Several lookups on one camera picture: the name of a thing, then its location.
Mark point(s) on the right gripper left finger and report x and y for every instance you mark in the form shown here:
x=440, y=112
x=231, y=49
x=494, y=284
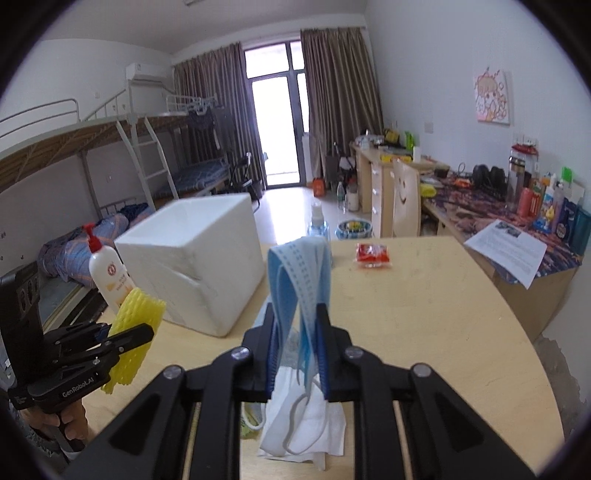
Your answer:
x=241, y=375

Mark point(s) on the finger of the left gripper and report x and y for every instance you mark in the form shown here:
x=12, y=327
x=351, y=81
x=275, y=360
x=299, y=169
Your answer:
x=128, y=339
x=77, y=337

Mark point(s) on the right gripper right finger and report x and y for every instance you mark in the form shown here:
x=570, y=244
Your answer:
x=350, y=374

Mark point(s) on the yellow foam fruit net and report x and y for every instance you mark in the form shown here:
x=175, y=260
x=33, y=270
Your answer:
x=137, y=308

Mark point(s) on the white face mask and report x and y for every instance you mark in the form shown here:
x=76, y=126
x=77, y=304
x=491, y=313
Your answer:
x=300, y=425

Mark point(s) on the blue surgical mask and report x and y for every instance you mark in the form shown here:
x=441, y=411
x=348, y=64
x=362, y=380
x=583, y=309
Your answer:
x=300, y=275

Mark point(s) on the left hand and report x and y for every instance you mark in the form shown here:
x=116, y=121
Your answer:
x=72, y=418

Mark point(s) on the white lotion pump bottle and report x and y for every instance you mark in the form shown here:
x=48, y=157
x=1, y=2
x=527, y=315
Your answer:
x=107, y=271

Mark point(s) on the blue plaid quilt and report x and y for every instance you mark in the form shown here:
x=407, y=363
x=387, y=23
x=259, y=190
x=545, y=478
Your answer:
x=68, y=256

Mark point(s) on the white styrofoam box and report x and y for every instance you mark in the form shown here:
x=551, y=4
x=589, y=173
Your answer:
x=201, y=256

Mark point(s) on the red snack packet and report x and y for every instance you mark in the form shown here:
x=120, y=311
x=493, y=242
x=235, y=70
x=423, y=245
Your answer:
x=372, y=255

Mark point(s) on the trash bin with bag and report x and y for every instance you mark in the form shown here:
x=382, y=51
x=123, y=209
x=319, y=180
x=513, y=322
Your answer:
x=354, y=229

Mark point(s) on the blue spray bottle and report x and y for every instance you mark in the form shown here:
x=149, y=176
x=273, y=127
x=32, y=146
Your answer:
x=318, y=225

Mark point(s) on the metal bunk bed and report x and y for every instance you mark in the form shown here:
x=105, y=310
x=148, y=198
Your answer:
x=143, y=147

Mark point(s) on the wooden smiley chair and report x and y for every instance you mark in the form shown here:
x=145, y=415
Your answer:
x=407, y=212

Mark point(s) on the black folding chair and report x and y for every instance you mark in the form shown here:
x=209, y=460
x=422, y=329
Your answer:
x=240, y=181

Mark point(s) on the white paper sheet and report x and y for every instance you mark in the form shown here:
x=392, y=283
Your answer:
x=516, y=251

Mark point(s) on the black headphones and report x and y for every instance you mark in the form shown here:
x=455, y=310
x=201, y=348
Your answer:
x=489, y=178

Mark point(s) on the red cup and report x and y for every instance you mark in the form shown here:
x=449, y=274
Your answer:
x=525, y=202

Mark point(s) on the brown curtain left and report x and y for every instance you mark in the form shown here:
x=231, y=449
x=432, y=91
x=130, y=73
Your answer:
x=220, y=75

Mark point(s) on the brown curtain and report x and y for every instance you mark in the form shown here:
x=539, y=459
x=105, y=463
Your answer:
x=343, y=95
x=220, y=75

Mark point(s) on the white air conditioner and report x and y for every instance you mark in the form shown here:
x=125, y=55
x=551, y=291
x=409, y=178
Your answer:
x=142, y=72

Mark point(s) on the clear thermos bottle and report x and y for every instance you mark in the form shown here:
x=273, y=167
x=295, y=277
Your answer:
x=521, y=167

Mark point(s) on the brown curtain right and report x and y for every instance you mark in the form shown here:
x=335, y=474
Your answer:
x=343, y=95

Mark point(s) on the anime wall picture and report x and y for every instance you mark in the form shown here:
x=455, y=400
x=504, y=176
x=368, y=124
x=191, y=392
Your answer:
x=491, y=97

